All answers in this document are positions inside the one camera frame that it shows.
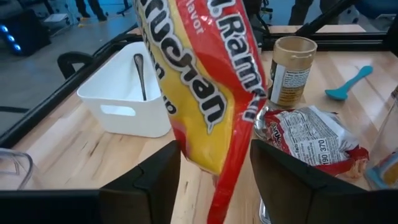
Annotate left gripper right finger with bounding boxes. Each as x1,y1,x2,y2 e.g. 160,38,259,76
249,139,398,224

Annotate blue ramen noodle packet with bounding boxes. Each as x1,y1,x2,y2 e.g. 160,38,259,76
365,152,398,190

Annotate clear plastic bin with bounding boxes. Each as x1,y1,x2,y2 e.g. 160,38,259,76
0,147,34,190

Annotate computer tower blue lights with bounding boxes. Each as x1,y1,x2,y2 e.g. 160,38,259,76
0,9,52,57

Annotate black table clamp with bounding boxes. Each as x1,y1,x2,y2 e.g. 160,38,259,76
57,51,94,79

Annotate black ladle with metal handle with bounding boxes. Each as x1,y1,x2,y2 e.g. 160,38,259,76
133,53,147,102

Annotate white plastic bin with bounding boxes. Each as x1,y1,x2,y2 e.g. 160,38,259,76
76,41,172,139

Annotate red ramen noodle packet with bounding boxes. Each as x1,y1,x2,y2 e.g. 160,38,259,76
133,0,268,224
262,105,370,180

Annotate tan spice jar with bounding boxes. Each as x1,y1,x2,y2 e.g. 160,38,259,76
267,35,318,108

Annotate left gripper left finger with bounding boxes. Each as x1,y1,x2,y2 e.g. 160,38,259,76
0,140,182,224

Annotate teal silicone spoon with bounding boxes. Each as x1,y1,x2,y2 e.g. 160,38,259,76
325,65,374,101

